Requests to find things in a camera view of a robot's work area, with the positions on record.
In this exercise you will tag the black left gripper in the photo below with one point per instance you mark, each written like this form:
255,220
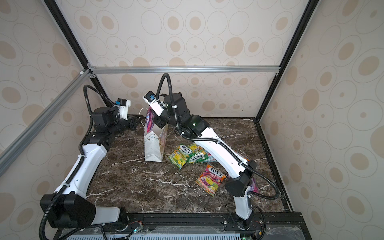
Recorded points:
132,120

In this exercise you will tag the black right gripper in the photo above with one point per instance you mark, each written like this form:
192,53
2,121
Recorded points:
156,120

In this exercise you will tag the purple fox's candy bag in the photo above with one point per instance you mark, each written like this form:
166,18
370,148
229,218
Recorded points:
254,187
150,118

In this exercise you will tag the white paper bag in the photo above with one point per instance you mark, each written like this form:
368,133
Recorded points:
155,142

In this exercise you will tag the pink fruits Fox's candy bag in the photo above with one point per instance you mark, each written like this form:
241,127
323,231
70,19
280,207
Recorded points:
210,180

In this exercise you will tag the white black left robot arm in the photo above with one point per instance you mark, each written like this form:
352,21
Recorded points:
68,207

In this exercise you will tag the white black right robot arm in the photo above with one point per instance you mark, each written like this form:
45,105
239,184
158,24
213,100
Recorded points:
174,111

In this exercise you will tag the yellow green Fox's candy bag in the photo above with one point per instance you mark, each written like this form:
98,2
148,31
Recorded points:
178,158

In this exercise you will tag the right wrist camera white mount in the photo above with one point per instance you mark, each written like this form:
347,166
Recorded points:
156,105

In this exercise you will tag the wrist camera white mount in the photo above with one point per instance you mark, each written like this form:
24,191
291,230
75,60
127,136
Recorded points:
123,106
156,105

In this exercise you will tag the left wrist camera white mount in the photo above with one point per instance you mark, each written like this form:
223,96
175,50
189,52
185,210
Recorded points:
123,106

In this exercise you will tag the silver aluminium back rail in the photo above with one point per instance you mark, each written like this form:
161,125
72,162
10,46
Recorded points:
185,69

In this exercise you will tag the silver aluminium rail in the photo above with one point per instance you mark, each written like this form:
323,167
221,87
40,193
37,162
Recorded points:
26,137
185,69

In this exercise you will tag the silver aluminium left rail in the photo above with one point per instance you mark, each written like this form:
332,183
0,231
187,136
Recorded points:
26,137

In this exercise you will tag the black corner frame post left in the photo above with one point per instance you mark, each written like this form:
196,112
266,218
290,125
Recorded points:
66,30

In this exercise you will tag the black corner frame post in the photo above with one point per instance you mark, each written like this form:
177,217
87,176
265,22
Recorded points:
299,31
66,30

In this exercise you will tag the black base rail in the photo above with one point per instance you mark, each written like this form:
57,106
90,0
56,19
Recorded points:
202,226

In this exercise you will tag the black corner frame post right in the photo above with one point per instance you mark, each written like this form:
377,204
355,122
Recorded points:
299,31

